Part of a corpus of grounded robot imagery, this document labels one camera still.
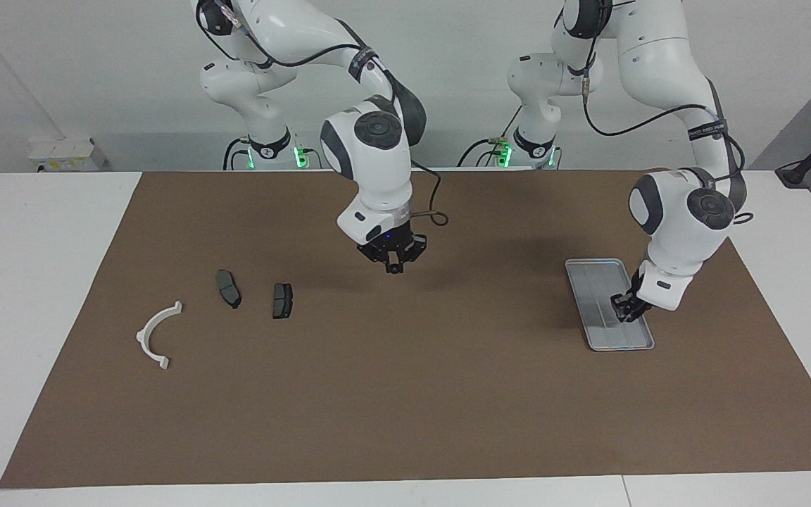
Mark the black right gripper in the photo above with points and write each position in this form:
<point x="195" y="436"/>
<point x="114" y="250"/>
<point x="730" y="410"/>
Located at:
<point x="391" y="248"/>

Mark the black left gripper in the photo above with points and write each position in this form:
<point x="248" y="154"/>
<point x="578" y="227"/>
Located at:
<point x="636" y="299"/>

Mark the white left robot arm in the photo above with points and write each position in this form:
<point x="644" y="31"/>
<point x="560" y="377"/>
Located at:
<point x="666" y="70"/>

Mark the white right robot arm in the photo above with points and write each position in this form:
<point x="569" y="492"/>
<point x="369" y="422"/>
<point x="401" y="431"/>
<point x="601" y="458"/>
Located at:
<point x="377" y="169"/>

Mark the silver metal tray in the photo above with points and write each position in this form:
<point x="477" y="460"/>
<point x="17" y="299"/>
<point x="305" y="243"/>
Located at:
<point x="599" y="303"/>

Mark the short dark brake pad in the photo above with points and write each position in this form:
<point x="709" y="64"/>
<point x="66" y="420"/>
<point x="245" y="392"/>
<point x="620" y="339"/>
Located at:
<point x="282" y="301"/>

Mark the brown table mat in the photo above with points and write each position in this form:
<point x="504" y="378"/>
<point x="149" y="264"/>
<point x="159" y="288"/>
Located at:
<point x="405" y="394"/>

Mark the long dark brake pad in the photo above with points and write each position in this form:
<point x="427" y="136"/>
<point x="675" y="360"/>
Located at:
<point x="229" y="289"/>

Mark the white semicircular plastic bracket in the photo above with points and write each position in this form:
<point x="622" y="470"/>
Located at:
<point x="143" y="332"/>

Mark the white wall socket box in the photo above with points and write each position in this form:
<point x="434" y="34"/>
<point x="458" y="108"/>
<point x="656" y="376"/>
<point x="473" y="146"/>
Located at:
<point x="67" y="153"/>

